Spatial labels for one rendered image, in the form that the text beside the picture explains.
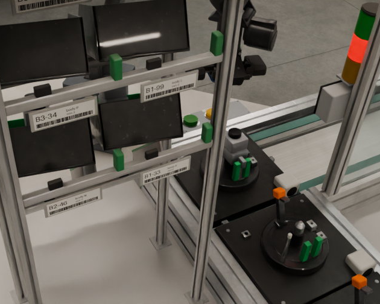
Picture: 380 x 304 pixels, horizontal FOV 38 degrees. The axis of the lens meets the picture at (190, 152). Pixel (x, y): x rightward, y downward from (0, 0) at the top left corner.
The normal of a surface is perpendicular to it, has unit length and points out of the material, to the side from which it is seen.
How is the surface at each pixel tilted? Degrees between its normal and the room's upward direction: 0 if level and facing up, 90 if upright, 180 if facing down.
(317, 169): 0
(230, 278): 0
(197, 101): 0
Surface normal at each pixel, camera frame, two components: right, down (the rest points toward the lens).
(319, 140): 0.07, -0.75
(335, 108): 0.48, 0.60
